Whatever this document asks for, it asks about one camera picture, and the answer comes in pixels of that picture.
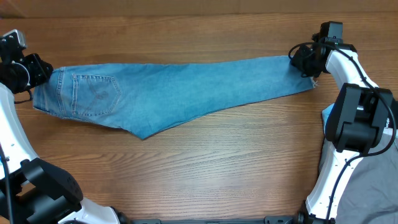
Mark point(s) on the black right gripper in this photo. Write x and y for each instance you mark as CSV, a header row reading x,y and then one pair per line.
x,y
302,62

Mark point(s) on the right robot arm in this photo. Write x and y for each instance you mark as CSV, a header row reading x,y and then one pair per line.
x,y
355,125

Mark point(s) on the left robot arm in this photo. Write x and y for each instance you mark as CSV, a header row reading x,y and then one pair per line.
x,y
33,190

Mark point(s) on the light blue garment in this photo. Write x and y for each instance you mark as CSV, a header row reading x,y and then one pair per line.
x,y
326,112

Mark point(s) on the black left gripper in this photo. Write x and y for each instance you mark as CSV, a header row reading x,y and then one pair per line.
x,y
33,61

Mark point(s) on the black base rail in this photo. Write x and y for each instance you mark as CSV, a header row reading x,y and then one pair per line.
x,y
266,220

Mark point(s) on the grey trousers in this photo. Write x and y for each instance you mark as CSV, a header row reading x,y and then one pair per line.
x,y
371,193

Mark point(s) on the blue denim jeans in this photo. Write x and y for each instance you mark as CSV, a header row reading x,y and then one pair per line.
x,y
146,99

